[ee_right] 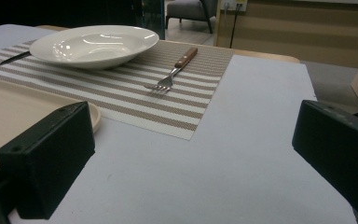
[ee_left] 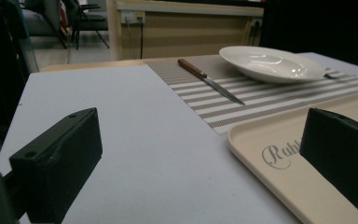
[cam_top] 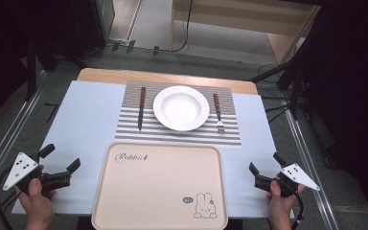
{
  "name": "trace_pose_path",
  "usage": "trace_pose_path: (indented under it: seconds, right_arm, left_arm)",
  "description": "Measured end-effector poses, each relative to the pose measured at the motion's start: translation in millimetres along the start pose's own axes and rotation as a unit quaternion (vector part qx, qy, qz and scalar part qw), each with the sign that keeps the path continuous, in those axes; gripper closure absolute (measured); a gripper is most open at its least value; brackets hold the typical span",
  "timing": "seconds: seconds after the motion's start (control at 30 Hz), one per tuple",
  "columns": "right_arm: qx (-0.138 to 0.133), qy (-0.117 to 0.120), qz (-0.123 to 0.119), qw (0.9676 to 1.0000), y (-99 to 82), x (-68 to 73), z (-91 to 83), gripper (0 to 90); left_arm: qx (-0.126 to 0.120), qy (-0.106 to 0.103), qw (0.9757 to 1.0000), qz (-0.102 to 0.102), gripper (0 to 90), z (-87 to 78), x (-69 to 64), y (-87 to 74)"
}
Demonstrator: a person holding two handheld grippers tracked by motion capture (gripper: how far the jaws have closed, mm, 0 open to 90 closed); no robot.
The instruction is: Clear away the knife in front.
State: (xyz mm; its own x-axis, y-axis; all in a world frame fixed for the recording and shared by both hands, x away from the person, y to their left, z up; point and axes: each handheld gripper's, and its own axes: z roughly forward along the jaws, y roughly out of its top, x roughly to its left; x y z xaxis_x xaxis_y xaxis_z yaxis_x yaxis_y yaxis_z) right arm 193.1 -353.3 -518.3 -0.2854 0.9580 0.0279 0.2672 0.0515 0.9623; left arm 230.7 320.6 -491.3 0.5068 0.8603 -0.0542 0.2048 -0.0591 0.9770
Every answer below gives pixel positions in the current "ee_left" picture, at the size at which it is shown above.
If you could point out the grey upholstered seat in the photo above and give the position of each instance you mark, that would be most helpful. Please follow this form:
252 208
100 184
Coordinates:
40 18

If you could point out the black folding chair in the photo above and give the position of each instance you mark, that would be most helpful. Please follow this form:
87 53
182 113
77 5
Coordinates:
87 18

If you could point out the striped placemat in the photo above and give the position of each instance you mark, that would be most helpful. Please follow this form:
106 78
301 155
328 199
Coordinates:
230 102

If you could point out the white wall socket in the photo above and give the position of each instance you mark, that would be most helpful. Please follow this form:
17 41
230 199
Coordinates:
132 17

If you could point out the white plate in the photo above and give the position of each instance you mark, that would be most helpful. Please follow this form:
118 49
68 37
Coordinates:
270 65

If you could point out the beige tray with rabbit print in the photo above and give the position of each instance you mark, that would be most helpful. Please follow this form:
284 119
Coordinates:
276 180

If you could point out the light wooden desk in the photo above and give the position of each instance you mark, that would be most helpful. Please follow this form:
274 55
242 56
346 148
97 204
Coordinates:
192 34

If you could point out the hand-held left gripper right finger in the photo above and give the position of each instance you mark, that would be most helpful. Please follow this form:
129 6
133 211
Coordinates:
341 149

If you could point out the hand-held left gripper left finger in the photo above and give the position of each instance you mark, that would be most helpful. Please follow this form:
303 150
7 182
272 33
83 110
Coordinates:
62 155

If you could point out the white foam board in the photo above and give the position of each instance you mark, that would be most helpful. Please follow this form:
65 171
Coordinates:
136 140

